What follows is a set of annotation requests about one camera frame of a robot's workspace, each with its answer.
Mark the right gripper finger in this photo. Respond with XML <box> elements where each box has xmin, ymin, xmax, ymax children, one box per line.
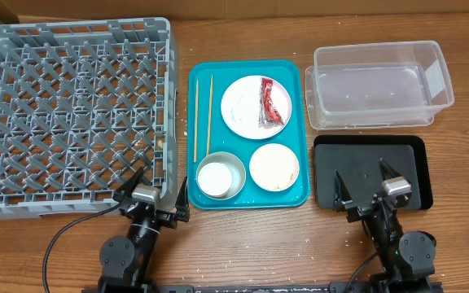
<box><xmin>379</xmin><ymin>158</ymin><xmax>401</xmax><ymax>181</ymax></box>
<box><xmin>333</xmin><ymin>170</ymin><xmax>353</xmax><ymax>210</ymax></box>

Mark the large white plate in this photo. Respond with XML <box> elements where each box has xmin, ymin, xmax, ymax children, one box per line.
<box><xmin>221</xmin><ymin>75</ymin><xmax>293</xmax><ymax>140</ymax></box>

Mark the red snack wrapper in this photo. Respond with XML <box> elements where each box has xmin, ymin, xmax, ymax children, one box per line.
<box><xmin>259</xmin><ymin>77</ymin><xmax>283</xmax><ymax>126</ymax></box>

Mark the teal plastic tray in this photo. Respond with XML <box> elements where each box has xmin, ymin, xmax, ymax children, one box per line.
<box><xmin>187</xmin><ymin>59</ymin><xmax>311</xmax><ymax>210</ymax></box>

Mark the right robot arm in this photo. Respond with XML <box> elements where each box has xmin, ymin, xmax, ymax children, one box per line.
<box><xmin>330</xmin><ymin>159</ymin><xmax>444</xmax><ymax>293</ymax></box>

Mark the clear plastic bin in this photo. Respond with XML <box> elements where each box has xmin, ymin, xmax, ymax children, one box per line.
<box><xmin>305</xmin><ymin>41</ymin><xmax>454</xmax><ymax>130</ymax></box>

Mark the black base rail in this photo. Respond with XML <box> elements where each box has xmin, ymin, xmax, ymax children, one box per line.
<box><xmin>81</xmin><ymin>281</ymin><xmax>444</xmax><ymax>293</ymax></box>

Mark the grey plastic dish rack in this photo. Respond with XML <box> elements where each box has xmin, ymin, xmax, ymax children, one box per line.
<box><xmin>0</xmin><ymin>17</ymin><xmax>178</xmax><ymax>220</ymax></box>

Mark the small white cup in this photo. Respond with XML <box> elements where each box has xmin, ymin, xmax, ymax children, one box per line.
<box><xmin>197</xmin><ymin>162</ymin><xmax>233</xmax><ymax>198</ymax></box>

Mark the grey metal bowl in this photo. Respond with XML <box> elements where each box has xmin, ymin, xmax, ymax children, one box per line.
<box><xmin>195</xmin><ymin>151</ymin><xmax>246</xmax><ymax>200</ymax></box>

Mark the black plastic tray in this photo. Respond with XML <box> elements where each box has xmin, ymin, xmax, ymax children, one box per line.
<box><xmin>313</xmin><ymin>135</ymin><xmax>433</xmax><ymax>210</ymax></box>

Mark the white rice bowl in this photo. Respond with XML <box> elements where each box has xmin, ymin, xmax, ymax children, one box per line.
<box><xmin>249</xmin><ymin>143</ymin><xmax>300</xmax><ymax>192</ymax></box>

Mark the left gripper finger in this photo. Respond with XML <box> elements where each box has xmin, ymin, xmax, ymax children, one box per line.
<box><xmin>175</xmin><ymin>177</ymin><xmax>190</xmax><ymax>222</ymax></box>
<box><xmin>112</xmin><ymin>168</ymin><xmax>144</xmax><ymax>201</ymax></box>

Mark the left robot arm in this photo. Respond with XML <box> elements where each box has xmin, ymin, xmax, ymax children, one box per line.
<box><xmin>97</xmin><ymin>169</ymin><xmax>190</xmax><ymax>292</ymax></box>

